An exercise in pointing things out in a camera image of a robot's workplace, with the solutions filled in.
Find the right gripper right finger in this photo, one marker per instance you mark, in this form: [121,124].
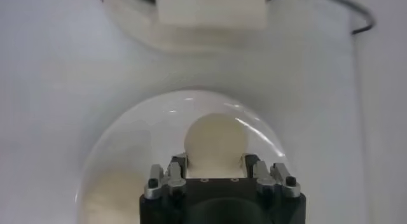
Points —
[264,177]

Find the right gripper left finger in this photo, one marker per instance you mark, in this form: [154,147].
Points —
[175,177]

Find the white steamed baozi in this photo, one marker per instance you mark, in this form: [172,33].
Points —
[216,142]

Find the white round plate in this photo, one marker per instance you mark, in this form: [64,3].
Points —
[152,130]

